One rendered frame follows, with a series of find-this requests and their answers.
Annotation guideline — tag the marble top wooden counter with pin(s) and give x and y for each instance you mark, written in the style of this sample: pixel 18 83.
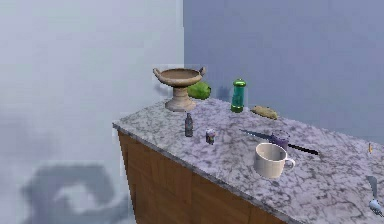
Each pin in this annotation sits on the marble top wooden counter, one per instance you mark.
pixel 240 166

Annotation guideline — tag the white cup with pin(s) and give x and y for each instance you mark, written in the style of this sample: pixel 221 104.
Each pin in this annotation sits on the white cup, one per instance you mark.
pixel 270 160

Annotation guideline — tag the small dark grey bottle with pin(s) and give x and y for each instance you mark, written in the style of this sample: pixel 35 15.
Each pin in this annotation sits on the small dark grey bottle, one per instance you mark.
pixel 189 126

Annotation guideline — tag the small orange pencil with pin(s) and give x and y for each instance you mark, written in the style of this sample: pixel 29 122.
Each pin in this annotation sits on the small orange pencil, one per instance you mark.
pixel 370 148

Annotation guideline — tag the brown pedestal bowl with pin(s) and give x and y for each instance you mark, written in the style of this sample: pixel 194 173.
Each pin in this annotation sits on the brown pedestal bowl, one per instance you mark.
pixel 180 80

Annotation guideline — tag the brown bread loaf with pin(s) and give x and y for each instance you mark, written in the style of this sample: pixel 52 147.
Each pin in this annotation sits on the brown bread loaf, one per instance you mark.
pixel 265 112

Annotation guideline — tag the green glass bottle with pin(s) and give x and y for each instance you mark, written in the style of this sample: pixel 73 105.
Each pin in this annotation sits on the green glass bottle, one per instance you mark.
pixel 238 96

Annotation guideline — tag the green round fruit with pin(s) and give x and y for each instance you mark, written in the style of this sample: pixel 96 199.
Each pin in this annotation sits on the green round fruit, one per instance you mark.
pixel 200 90

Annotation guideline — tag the silver spoon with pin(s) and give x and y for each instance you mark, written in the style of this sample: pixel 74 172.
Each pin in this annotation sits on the silver spoon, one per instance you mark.
pixel 374 195

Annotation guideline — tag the purple small container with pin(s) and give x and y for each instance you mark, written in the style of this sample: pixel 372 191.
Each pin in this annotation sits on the purple small container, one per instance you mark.
pixel 280 141

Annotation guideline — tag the small purple jar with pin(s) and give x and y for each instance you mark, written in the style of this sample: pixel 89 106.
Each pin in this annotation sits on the small purple jar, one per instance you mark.
pixel 210 136

